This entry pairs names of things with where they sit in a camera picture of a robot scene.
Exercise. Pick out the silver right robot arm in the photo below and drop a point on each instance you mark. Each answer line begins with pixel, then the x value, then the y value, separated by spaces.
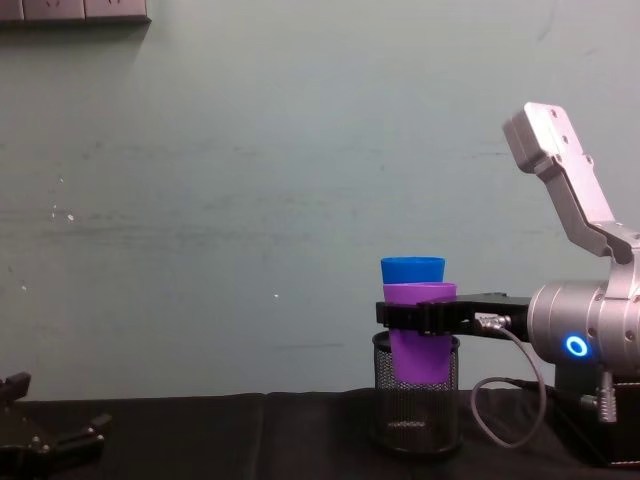
pixel 565 200

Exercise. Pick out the blue plastic cup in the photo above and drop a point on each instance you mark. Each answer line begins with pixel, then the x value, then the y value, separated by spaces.
pixel 412 270

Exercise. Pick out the purple plastic cup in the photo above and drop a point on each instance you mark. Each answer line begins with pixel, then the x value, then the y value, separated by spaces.
pixel 417 355

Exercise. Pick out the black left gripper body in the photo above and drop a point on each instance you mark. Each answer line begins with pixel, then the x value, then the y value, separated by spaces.
pixel 45 465

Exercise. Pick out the black stitched box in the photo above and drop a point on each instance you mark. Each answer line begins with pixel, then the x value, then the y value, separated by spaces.
pixel 625 430

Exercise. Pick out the black mesh pen holder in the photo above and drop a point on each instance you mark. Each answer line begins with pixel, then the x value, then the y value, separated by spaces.
pixel 415 415

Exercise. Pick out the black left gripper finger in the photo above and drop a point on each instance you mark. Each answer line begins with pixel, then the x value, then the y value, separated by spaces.
pixel 87 429
pixel 14 390

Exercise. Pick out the grey wall socket panel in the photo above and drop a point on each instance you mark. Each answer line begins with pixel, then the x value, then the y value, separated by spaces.
pixel 75 10

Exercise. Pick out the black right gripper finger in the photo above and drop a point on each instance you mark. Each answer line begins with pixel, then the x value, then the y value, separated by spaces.
pixel 442 317

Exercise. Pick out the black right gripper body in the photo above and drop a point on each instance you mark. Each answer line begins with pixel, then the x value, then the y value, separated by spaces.
pixel 517 311

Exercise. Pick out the black table cloth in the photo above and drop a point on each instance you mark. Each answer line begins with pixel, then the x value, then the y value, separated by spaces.
pixel 225 440

